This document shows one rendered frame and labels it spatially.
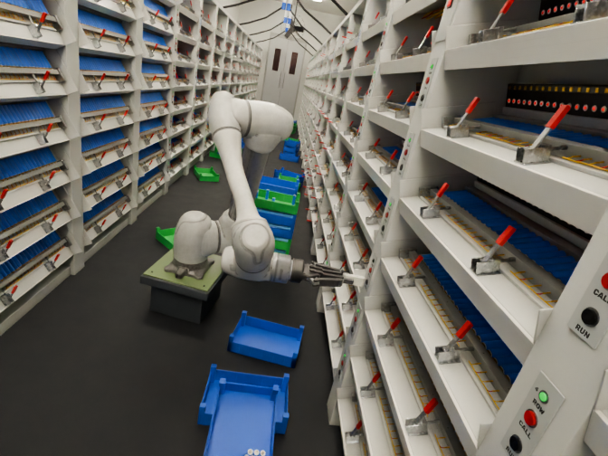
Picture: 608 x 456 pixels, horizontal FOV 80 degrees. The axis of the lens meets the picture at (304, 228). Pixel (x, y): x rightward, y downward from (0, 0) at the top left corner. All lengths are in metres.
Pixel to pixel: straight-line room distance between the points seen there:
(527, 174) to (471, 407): 0.37
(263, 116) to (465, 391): 1.06
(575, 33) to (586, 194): 0.22
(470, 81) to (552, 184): 0.54
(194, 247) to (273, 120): 0.67
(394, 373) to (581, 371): 0.56
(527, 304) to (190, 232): 1.34
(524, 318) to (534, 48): 0.40
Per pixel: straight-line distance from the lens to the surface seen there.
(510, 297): 0.63
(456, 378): 0.74
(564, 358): 0.51
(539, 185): 0.59
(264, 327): 1.81
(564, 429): 0.52
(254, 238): 0.91
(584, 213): 0.53
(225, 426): 1.36
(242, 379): 1.55
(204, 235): 1.67
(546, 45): 0.69
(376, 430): 1.11
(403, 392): 0.95
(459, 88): 1.04
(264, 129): 1.39
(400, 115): 1.28
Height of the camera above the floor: 1.12
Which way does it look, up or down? 21 degrees down
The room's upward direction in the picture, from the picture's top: 12 degrees clockwise
